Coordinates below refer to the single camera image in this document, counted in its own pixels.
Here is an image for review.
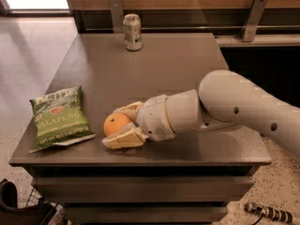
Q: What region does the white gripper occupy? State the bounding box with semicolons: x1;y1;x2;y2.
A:
102;95;175;149

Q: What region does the orange fruit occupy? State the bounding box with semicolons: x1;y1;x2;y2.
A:
103;112;131;136

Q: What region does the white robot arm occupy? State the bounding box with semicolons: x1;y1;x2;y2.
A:
102;70;300;157

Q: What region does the green jalapeno chip bag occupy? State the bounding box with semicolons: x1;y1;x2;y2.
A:
29;86;96;154

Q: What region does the grey drawer cabinet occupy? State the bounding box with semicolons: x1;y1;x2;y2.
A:
10;34;271;225

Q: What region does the white green soda can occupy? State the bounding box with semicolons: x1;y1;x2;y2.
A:
123;13;143;51

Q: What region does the black basket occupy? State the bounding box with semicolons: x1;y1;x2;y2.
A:
0;179;70;225

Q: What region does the black white striped tool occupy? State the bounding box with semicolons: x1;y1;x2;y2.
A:
244;202;300;225

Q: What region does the left metal bracket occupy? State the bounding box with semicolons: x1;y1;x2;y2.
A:
109;0;124;34

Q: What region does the metal bracket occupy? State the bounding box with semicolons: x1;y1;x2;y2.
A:
241;0;268;42
109;0;124;34

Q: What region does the right metal bracket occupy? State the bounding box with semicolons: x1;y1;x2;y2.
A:
241;0;268;42

